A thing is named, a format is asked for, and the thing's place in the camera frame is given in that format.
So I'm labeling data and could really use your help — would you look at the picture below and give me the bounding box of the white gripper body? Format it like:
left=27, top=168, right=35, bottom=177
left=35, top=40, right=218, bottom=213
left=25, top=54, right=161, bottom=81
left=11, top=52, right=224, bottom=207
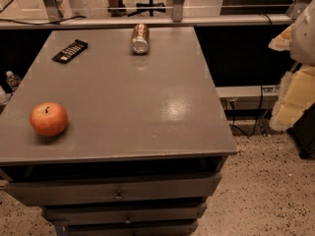
left=290, top=0, right=315, bottom=66

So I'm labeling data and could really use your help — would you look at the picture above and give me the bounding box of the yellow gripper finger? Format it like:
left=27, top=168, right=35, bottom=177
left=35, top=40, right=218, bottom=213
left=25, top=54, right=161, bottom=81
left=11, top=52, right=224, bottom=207
left=269, top=65, right=315, bottom=132
left=268, top=24, right=293, bottom=51

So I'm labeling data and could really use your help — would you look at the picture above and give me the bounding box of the red apple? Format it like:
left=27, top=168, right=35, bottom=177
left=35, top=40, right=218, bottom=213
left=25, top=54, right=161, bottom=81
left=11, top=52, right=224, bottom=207
left=30, top=102, right=68, bottom=137

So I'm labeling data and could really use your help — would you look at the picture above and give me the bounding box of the orange soda can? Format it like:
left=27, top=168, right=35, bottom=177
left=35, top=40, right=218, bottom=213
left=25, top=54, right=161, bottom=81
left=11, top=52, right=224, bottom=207
left=131, top=24, right=150, bottom=54

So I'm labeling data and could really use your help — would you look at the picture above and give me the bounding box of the grey metal base beam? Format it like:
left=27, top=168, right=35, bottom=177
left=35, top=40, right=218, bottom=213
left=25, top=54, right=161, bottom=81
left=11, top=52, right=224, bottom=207
left=217, top=86, right=279, bottom=110

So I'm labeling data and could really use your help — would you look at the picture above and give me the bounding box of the top grey drawer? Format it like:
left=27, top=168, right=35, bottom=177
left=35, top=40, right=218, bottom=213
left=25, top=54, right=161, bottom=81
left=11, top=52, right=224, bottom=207
left=4, top=172, right=221, bottom=207

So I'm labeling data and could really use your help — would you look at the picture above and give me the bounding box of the grey drawer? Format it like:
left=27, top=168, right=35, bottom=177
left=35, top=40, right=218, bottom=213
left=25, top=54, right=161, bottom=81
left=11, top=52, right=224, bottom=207
left=66, top=219, right=198, bottom=236
left=4, top=172, right=221, bottom=207
left=42, top=202, right=207, bottom=225

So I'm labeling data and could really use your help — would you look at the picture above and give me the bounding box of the black office chair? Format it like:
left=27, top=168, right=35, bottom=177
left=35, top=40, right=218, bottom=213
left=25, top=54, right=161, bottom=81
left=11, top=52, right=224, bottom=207
left=127, top=0, right=166, bottom=17

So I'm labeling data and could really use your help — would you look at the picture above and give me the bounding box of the grey drawer cabinet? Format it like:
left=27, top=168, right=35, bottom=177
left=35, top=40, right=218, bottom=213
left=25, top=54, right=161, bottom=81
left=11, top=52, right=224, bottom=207
left=0, top=27, right=238, bottom=236

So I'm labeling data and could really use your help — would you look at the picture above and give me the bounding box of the black remote control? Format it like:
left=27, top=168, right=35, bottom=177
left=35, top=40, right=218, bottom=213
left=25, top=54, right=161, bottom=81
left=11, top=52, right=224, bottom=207
left=52, top=39, right=88, bottom=64

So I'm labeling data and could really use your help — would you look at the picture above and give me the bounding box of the middle grey drawer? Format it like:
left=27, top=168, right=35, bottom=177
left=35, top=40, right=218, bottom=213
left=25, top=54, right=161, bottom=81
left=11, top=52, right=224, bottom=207
left=42, top=202, right=207, bottom=225

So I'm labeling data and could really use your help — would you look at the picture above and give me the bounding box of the bottom grey drawer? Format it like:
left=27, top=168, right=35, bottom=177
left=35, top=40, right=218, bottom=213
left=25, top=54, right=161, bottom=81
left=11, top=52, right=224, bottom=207
left=66, top=219, right=198, bottom=236

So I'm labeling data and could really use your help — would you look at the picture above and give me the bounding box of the black cable at floor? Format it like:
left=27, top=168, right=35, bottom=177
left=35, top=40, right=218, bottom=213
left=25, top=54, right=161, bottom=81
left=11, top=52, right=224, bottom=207
left=229, top=13, right=274, bottom=138

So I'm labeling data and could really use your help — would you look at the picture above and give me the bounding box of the grey metal rail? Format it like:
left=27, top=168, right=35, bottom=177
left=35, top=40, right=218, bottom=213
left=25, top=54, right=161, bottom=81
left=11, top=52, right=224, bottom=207
left=0, top=14, right=293, bottom=30

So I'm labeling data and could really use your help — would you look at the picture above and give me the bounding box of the black cable on rail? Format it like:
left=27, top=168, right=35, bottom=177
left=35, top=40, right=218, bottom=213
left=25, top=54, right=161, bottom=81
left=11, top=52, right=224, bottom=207
left=0, top=15, right=87, bottom=27

